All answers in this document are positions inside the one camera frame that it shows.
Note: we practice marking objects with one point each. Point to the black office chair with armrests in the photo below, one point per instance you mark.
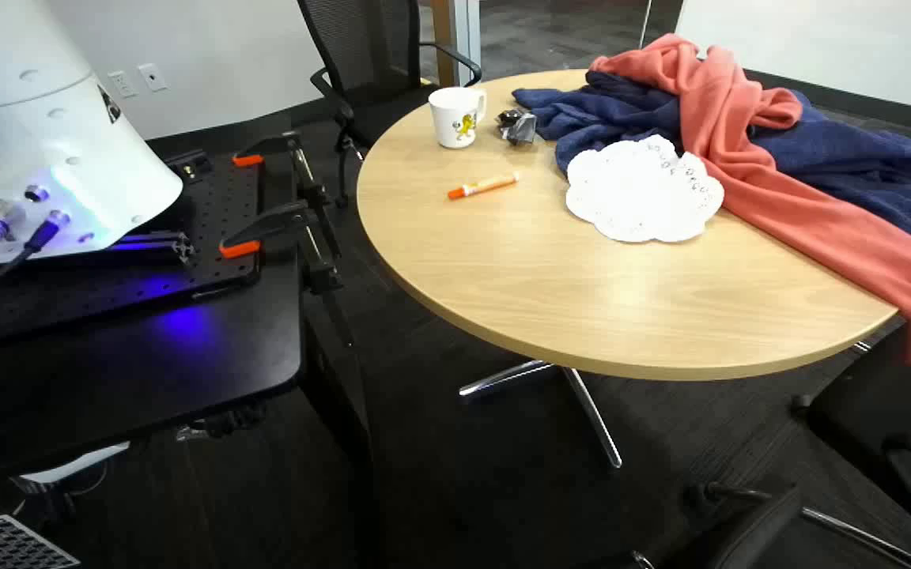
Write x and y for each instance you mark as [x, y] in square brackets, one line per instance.
[886, 421]

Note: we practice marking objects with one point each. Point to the white wall outlet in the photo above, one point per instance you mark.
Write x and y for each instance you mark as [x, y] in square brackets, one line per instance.
[120, 82]
[153, 76]

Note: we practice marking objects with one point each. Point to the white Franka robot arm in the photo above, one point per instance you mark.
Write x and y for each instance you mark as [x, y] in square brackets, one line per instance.
[47, 129]

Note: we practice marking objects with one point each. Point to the chrome table base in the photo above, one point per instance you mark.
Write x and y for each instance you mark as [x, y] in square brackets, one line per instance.
[592, 416]

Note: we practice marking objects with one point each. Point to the white lace doily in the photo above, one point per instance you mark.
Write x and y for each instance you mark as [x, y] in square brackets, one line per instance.
[639, 192]

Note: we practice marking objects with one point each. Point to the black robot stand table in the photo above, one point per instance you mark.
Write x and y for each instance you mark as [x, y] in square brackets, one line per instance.
[110, 391]

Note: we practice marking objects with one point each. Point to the coral orange towel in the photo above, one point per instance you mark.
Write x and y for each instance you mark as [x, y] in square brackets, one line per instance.
[730, 115]

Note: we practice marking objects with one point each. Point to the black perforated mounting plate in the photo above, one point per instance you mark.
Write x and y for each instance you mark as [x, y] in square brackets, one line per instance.
[213, 201]

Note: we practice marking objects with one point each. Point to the white mug with yellow print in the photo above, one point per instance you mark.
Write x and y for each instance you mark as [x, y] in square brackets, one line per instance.
[452, 115]

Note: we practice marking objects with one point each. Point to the crumpled dark foil wrapper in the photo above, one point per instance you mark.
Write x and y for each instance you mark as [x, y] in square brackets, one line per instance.
[521, 129]

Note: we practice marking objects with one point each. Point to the orange marker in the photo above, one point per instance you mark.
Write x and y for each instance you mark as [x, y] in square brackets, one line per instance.
[482, 188]

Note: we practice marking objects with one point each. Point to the dark blue towel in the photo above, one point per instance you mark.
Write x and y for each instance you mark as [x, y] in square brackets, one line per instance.
[846, 160]

